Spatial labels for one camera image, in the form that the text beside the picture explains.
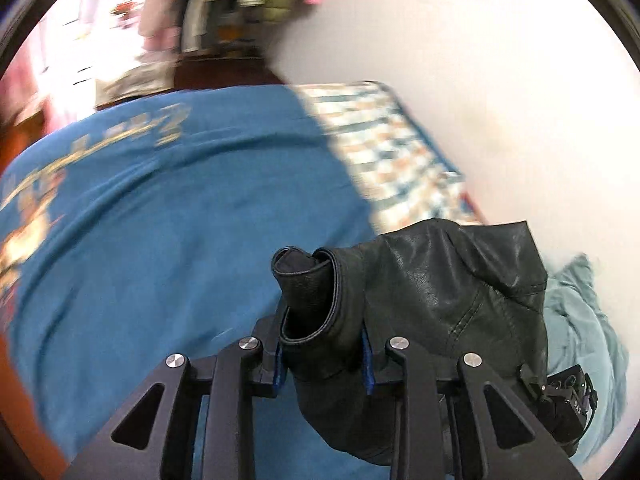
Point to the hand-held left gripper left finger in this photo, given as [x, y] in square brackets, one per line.
[267, 360]

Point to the light teal garment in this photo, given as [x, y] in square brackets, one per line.
[585, 320]

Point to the plaid blanket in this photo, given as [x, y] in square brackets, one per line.
[380, 160]

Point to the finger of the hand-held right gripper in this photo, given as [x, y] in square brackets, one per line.
[530, 379]

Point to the black leather jacket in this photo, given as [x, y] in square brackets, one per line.
[430, 290]

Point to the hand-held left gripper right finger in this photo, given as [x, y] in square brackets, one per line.
[369, 375]

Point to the printed tote bag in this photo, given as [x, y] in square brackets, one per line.
[135, 80]

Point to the blue striped bed cover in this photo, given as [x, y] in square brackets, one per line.
[175, 235]

